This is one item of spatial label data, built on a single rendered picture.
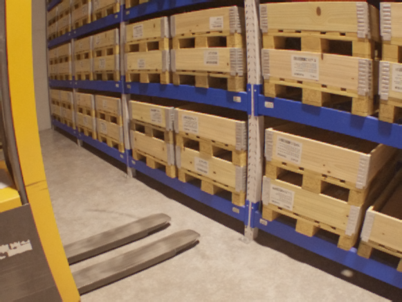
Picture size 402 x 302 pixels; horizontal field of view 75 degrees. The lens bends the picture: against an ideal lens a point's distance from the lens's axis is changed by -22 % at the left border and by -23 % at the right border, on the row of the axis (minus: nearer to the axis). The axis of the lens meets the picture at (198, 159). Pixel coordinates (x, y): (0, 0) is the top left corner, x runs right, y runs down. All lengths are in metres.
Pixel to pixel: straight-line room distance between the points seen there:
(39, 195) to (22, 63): 0.71
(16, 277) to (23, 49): 1.24
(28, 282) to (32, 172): 0.66
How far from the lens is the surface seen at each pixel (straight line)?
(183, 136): 2.95
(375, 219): 2.03
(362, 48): 1.88
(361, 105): 1.89
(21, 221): 1.74
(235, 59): 2.39
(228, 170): 2.63
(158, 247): 2.52
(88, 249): 2.59
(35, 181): 1.74
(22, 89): 1.64
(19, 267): 1.88
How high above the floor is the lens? 1.51
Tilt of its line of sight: 19 degrees down
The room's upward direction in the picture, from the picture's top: 2 degrees counter-clockwise
